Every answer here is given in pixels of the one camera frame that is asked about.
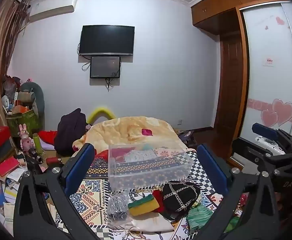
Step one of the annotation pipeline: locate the grey neck pillow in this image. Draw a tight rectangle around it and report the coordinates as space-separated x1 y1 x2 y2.
19 82 45 120

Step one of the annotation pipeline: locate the wall television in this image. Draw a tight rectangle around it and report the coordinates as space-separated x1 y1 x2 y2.
79 25 135 56

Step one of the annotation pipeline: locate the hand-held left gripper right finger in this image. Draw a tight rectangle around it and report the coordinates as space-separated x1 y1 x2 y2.
193 144 280 240

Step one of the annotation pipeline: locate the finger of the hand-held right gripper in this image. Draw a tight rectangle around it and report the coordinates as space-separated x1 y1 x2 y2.
232 139 292 174
252 123 292 153

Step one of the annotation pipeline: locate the green storage box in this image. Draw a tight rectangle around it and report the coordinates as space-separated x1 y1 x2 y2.
6 108 40 137

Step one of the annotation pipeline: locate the purple bag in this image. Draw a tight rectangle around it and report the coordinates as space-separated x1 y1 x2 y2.
178 130 194 146

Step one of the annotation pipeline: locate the black chain-pattern bag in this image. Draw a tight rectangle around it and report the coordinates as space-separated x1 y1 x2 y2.
162 181 201 217

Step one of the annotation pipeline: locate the beige plush cushion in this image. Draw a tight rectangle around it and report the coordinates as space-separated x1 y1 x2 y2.
18 90 36 103

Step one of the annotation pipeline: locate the yellow fleece blanket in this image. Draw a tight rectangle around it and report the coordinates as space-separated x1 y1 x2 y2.
72 116 186 157

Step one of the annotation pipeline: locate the yellow green sponge cloth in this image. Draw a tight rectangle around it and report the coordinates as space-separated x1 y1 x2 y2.
128 194 160 217

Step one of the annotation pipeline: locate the pink rabbit toy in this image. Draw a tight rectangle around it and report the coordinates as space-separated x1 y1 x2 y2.
19 124 34 152

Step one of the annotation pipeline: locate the dark purple backpack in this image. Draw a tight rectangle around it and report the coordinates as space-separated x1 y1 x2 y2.
54 108 88 157

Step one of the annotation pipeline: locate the white heart-print wardrobe door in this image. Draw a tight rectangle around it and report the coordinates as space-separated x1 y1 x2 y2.
237 1 292 165

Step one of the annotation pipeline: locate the red notebook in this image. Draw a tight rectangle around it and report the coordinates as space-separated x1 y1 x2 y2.
0 157 20 177

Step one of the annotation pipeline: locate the black flashlight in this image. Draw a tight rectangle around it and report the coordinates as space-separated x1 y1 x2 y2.
27 148 44 164

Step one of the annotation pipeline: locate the clear plastic storage box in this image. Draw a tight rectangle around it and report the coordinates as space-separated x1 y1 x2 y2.
108 142 194 190

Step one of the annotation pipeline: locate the wooden overhead cabinet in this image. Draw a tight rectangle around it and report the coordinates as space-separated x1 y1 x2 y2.
190 0 289 34

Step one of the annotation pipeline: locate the brown wooden door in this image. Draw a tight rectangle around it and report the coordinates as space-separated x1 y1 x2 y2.
215 34 249 131

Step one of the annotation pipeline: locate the yellow foam tube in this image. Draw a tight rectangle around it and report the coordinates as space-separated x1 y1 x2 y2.
87 107 116 125

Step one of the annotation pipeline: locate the black monitor cable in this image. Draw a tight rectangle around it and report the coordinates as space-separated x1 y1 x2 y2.
105 77 119 92

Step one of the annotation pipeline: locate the red knit cloth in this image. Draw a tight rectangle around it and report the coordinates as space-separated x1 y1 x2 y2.
152 190 166 213

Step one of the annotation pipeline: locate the pile of papers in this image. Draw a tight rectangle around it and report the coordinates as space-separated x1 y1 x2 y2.
0 165 32 213

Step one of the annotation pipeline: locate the white drawstring cloth bag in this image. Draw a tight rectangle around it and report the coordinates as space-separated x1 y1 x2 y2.
121 214 175 233

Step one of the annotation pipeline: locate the small wall monitor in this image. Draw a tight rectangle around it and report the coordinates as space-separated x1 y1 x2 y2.
90 56 121 79

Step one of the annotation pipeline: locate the green bottle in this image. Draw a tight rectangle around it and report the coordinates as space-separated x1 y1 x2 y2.
33 133 44 153

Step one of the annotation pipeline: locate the grey item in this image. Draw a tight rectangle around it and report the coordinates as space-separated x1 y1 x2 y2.
107 192 130 224

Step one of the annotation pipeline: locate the white air conditioner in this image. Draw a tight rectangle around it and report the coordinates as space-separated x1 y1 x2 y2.
27 0 78 23

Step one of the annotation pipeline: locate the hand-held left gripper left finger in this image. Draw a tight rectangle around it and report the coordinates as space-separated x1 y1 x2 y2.
13 142 104 240

